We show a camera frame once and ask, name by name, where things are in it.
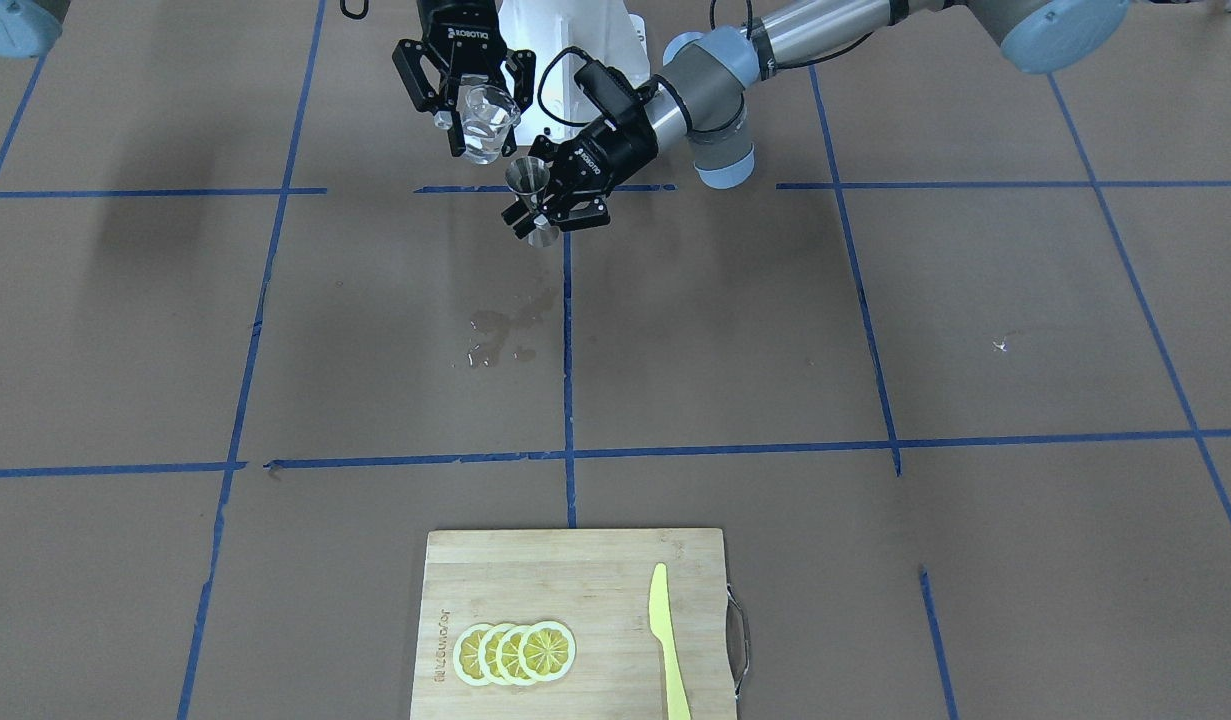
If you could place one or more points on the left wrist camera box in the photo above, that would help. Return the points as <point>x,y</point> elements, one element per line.
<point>616,99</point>

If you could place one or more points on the steel double jigger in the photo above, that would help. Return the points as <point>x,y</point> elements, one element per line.
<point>528,178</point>

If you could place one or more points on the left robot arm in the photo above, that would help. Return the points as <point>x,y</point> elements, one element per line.
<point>699,95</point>

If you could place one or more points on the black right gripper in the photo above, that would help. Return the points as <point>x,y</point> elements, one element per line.
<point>459,33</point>

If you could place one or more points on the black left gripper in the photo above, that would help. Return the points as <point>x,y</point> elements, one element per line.
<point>603,150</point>

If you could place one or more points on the clear glass cup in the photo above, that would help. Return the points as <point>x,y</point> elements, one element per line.
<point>488,118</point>

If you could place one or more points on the lemon slice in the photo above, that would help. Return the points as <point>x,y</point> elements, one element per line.
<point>467,663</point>
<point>547,651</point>
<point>488,653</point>
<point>508,664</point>

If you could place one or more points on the yellow plastic knife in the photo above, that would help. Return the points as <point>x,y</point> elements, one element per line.
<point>662,629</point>

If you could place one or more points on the bamboo cutting board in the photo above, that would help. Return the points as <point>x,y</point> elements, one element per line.
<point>595,581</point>

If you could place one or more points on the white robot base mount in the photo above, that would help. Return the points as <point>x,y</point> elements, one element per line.
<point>605,30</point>

